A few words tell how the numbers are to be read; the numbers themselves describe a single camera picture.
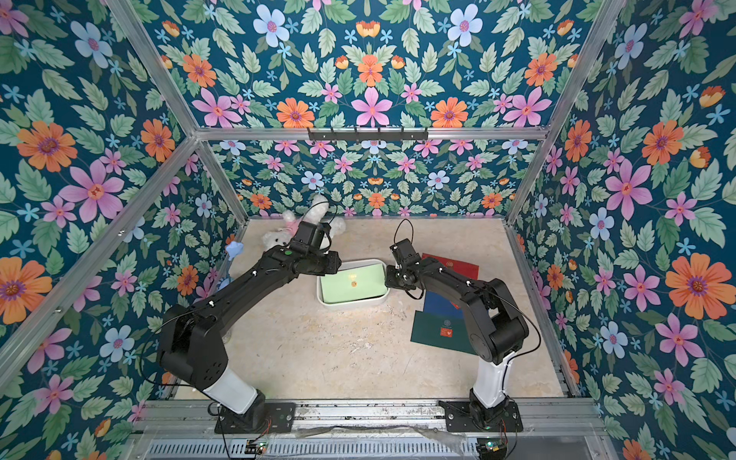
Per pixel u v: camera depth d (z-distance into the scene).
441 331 0.89
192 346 0.44
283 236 1.01
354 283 0.96
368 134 0.93
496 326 0.49
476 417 0.65
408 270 0.72
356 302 0.90
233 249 0.82
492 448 0.71
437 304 0.96
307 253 0.66
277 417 0.73
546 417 0.75
